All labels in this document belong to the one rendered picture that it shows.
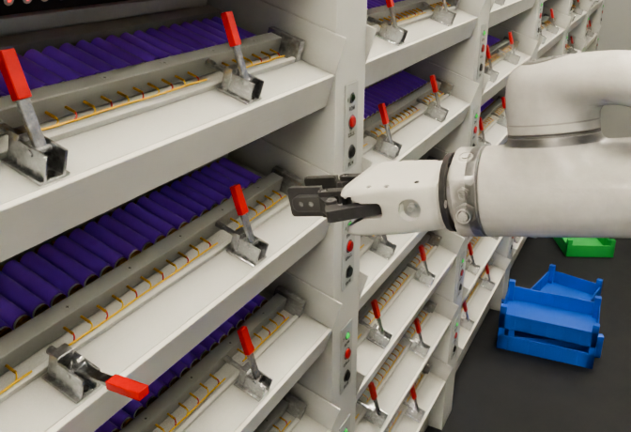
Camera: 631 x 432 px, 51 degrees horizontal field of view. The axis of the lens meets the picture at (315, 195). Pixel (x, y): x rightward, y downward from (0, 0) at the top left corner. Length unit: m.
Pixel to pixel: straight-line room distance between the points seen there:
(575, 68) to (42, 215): 0.42
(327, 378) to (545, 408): 1.16
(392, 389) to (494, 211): 0.95
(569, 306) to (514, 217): 1.87
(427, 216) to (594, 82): 0.18
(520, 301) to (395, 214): 1.86
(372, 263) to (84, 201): 0.72
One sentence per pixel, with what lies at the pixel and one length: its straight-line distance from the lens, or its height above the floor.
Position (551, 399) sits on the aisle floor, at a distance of 2.16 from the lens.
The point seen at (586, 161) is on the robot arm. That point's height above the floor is 1.12.
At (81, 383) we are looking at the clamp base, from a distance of 0.58.
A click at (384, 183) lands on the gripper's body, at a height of 1.07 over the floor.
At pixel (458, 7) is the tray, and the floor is 1.14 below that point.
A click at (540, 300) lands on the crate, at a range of 2.45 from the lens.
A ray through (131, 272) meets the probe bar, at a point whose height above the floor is 0.98.
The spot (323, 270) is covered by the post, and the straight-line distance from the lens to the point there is 0.96.
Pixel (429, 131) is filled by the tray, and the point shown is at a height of 0.93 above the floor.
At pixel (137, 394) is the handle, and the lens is 0.55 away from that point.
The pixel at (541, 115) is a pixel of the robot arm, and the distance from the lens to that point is 0.57.
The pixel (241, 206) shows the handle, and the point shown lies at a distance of 0.75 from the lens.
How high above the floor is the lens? 1.29
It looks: 22 degrees down
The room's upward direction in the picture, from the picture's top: straight up
